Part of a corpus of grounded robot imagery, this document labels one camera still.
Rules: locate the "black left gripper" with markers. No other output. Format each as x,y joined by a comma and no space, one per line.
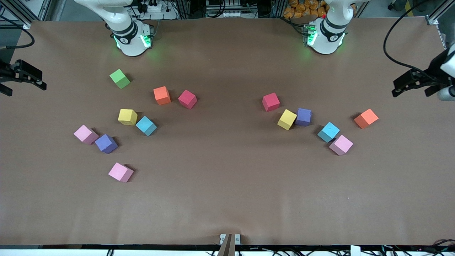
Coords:
433,69

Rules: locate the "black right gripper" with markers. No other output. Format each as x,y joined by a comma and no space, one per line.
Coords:
4,74

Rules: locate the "dented purple foam cube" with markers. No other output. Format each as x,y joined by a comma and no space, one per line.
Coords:
304,117

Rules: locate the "cyan foam cube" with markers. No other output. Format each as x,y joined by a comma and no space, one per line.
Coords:
328,132
146,126

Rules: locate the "yellow foam cube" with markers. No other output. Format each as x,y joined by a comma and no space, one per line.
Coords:
127,117
287,119

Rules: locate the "red foam cube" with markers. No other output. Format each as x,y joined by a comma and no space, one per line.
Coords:
187,99
271,102

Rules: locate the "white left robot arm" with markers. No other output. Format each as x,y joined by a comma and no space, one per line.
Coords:
327,39

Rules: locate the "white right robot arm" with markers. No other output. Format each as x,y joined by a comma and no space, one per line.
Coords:
131,42

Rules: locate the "orange foam cube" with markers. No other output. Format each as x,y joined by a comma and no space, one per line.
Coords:
162,95
366,118

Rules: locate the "pink foam cube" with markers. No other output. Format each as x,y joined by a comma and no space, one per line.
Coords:
341,144
85,134
120,172

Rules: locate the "green foam cube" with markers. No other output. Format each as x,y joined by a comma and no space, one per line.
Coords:
120,79

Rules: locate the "orange packaged goods pile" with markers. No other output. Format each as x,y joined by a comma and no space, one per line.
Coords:
302,9

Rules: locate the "white power strip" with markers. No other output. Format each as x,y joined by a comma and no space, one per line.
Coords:
153,7

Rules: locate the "white rack equipment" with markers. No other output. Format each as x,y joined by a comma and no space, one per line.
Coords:
224,9

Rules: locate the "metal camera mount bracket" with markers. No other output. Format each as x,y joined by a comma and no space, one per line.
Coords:
230,240

